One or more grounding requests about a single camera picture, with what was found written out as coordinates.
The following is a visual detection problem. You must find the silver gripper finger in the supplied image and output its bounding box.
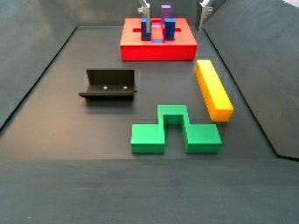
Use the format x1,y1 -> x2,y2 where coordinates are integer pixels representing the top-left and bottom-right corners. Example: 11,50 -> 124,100
138,0 -> 151,33
198,0 -> 214,30

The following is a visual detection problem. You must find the yellow long block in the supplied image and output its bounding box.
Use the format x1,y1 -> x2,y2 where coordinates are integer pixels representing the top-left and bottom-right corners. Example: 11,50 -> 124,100
195,59 -> 234,122

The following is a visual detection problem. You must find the red board with slots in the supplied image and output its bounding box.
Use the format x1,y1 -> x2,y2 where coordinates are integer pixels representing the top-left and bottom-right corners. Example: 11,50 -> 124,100
119,17 -> 198,61

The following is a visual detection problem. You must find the purple U block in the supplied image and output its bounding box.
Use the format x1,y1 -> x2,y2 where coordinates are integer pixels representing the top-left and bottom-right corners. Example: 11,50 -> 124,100
151,4 -> 172,28

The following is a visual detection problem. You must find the dark blue U block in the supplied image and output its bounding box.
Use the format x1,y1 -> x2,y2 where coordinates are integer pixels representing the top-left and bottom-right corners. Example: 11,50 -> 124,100
142,18 -> 175,43

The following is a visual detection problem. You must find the green stepped block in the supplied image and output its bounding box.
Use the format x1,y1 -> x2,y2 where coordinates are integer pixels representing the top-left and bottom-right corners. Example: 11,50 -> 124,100
130,104 -> 223,155

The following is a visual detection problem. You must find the black angle bracket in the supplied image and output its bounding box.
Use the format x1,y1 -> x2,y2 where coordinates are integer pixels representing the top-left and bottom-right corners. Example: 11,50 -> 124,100
79,68 -> 136,99

